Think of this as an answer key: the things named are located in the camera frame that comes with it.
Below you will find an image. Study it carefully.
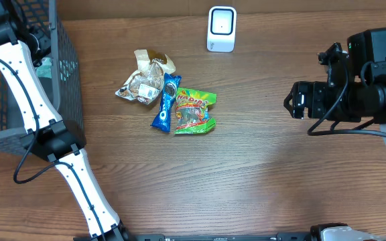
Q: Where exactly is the teal white snack packet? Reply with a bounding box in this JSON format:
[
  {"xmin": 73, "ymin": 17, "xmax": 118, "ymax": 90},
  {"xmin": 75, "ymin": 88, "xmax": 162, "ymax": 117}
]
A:
[{"xmin": 36, "ymin": 57, "xmax": 52, "ymax": 79}]

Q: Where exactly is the green Haribo gummy bag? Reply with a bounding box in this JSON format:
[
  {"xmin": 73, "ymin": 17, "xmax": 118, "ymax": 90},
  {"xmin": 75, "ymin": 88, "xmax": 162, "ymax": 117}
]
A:
[{"xmin": 175, "ymin": 88, "xmax": 217, "ymax": 135}]

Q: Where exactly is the beige clear cookie bag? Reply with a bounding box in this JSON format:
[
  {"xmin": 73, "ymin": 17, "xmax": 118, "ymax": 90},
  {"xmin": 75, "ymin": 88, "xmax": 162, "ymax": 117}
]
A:
[{"xmin": 115, "ymin": 50, "xmax": 176, "ymax": 104}]

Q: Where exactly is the blue Oreo cookie pack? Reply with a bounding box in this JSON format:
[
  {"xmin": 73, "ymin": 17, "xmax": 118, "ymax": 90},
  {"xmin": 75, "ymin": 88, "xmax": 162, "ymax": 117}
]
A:
[{"xmin": 151, "ymin": 74, "xmax": 182, "ymax": 133}]

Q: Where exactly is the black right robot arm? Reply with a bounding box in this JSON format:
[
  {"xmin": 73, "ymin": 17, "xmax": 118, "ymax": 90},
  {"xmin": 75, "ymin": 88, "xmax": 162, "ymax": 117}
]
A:
[{"xmin": 283, "ymin": 27, "xmax": 386, "ymax": 146}]

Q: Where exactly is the white barcode scanner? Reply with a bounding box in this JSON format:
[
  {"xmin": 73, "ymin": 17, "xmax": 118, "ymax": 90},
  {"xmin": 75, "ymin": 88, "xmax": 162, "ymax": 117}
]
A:
[{"xmin": 206, "ymin": 6, "xmax": 237, "ymax": 53}]

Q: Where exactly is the grey plastic mesh basket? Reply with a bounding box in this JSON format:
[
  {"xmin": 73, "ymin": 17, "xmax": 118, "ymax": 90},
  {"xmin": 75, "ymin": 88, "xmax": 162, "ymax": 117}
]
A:
[{"xmin": 0, "ymin": 0, "xmax": 86, "ymax": 157}]

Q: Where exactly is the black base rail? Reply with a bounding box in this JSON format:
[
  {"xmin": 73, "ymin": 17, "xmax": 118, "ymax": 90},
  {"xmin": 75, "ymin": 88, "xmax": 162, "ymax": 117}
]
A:
[{"xmin": 74, "ymin": 222, "xmax": 386, "ymax": 241}]

